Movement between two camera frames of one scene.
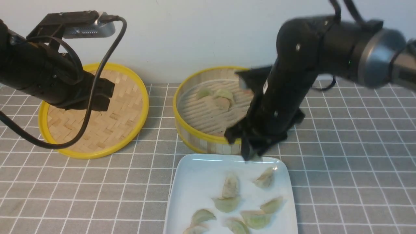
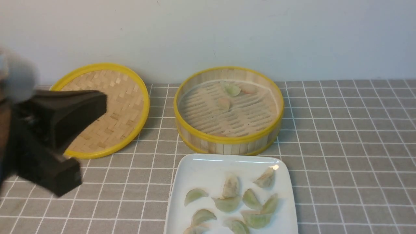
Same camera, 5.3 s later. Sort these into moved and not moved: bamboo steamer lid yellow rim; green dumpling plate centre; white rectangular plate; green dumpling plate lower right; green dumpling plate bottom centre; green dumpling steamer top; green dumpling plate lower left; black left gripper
Moved: black left gripper; green dumpling steamer top
Not moved: bamboo steamer lid yellow rim; green dumpling plate bottom centre; green dumpling plate lower left; white rectangular plate; green dumpling plate lower right; green dumpling plate centre
